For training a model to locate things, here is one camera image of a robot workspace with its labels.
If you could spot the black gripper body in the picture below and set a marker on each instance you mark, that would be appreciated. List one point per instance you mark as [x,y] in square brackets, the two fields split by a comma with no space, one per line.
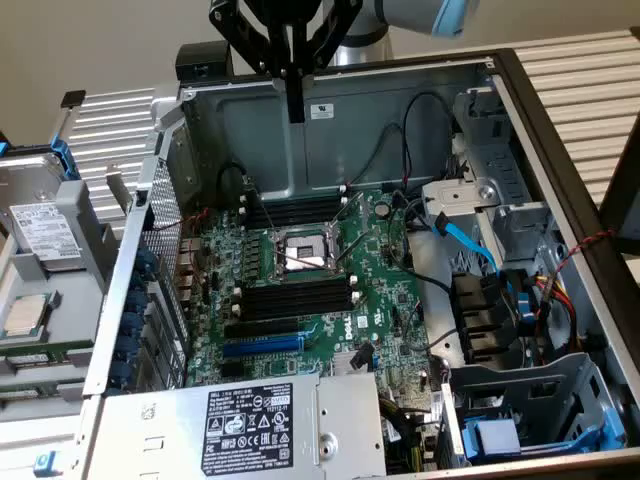
[292,30]

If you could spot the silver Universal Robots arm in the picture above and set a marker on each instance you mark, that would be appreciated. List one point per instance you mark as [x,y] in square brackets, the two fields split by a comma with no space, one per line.
[400,12]

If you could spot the black box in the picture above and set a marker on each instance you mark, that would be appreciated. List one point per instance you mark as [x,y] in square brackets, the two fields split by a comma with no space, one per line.
[200,62]

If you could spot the open grey PC case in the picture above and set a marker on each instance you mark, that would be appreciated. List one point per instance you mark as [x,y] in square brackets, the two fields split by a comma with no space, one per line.
[360,90]

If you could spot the thin metal locking lever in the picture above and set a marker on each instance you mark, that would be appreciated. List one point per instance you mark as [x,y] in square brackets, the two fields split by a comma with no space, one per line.
[357,247]
[256,197]

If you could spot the black end cap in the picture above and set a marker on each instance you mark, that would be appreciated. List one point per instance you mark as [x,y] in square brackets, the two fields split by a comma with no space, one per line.
[73,98]

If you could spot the round coin battery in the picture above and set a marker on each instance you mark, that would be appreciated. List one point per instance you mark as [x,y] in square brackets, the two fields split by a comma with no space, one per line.
[383,208]

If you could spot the blue disk caddy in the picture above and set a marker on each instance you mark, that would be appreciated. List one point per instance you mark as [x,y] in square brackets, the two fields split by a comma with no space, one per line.
[62,155]

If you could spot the grey optical drive bay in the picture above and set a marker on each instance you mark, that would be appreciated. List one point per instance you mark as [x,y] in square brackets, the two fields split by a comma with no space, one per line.
[505,165]

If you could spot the metal CPU socket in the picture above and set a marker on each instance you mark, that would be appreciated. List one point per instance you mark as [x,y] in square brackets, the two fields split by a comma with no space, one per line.
[305,250]

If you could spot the blue card retainer clip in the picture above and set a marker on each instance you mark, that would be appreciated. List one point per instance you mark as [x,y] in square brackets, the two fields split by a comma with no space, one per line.
[136,300]
[132,325]
[127,348]
[120,374]
[145,261]

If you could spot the green Dell motherboard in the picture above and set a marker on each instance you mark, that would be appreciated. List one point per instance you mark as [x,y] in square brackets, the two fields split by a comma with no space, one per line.
[380,280]

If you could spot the silver hard disk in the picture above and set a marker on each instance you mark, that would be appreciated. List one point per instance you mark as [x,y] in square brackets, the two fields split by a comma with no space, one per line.
[45,230]

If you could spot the long black expansion slot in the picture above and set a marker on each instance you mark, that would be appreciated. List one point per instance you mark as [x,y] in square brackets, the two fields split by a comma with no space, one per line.
[260,328]

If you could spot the blue expansion slot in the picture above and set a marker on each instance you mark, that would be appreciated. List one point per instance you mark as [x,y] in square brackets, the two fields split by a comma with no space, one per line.
[262,346]

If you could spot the black fan shroud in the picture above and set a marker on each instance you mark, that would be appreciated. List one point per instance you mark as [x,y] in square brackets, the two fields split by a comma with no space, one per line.
[482,315]

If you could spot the grey parts rack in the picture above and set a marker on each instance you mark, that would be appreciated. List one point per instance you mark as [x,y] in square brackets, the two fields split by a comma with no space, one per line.
[80,310]

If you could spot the dark brown panel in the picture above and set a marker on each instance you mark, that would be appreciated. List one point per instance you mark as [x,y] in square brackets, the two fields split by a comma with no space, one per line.
[622,200]

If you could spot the small silver heatsink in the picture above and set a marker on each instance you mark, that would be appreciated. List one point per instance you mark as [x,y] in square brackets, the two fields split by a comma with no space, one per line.
[342,365]

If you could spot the short black expansion slot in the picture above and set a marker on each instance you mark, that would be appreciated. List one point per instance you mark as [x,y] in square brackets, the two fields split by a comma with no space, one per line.
[232,369]

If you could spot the silver CPU chip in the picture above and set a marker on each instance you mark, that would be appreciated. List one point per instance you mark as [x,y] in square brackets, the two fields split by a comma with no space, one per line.
[25,316]

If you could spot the grey disk bay cage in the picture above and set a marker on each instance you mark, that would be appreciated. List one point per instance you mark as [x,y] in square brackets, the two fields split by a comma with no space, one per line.
[540,395]

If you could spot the silver power supply unit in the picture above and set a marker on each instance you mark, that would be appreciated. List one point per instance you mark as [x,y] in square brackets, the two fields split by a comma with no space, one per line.
[150,440]

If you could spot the blue disk bay latch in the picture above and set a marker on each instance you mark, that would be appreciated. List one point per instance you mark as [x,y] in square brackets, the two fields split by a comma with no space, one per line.
[495,437]

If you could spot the small blue table latch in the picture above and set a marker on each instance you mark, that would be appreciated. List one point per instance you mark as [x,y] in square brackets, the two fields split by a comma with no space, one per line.
[45,463]

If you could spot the silver expansion card bracket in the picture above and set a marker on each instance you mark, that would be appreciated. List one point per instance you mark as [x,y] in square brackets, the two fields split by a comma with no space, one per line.
[120,190]

